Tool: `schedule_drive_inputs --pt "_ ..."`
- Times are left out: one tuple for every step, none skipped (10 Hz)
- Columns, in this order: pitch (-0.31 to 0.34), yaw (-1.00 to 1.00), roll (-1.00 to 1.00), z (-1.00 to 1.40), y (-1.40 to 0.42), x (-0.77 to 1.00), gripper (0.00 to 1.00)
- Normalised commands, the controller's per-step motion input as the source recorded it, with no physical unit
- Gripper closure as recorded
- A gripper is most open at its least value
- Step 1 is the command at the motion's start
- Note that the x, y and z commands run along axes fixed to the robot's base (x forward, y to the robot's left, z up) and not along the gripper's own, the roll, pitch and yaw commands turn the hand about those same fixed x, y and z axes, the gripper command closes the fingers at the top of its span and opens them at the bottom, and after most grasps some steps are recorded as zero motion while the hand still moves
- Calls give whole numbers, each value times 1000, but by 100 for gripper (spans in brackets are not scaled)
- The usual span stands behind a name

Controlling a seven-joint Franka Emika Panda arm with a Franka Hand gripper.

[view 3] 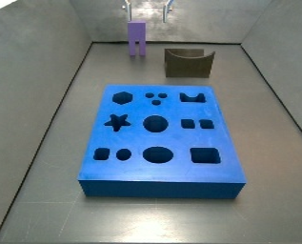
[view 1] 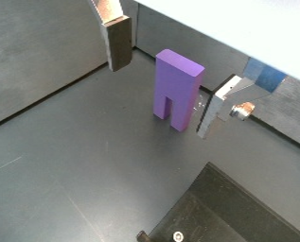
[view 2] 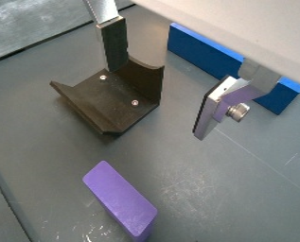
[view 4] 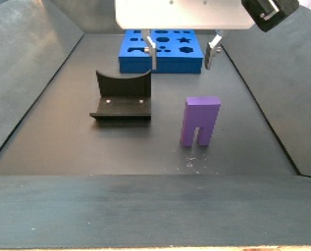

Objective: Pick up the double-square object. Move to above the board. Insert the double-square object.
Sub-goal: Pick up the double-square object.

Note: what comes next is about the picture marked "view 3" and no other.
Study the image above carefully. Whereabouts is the blue foam shape-sorting board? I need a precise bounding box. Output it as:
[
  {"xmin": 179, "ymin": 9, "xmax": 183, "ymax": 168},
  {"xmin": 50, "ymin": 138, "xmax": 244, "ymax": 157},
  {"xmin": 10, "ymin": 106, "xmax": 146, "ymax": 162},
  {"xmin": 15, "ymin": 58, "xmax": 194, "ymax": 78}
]
[{"xmin": 78, "ymin": 85, "xmax": 246, "ymax": 199}]

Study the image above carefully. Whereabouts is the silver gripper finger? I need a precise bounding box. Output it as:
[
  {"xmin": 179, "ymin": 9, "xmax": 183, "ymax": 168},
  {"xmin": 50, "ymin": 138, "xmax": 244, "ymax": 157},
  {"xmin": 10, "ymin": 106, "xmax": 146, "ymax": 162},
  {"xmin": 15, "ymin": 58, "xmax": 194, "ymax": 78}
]
[
  {"xmin": 162, "ymin": 0, "xmax": 175, "ymax": 23},
  {"xmin": 123, "ymin": 0, "xmax": 131, "ymax": 21}
]

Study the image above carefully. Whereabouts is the purple double-square peg object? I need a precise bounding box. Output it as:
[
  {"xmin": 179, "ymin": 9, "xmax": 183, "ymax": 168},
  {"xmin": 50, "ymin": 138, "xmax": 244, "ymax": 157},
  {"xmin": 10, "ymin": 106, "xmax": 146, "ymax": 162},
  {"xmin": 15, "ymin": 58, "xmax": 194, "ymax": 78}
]
[{"xmin": 127, "ymin": 20, "xmax": 146, "ymax": 56}]

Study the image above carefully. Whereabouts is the dark curved holder block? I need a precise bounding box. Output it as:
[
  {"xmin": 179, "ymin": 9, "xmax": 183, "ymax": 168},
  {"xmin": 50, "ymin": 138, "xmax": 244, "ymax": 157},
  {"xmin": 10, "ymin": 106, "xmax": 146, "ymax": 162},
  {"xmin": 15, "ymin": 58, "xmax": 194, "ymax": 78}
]
[{"xmin": 164, "ymin": 49, "xmax": 215, "ymax": 78}]

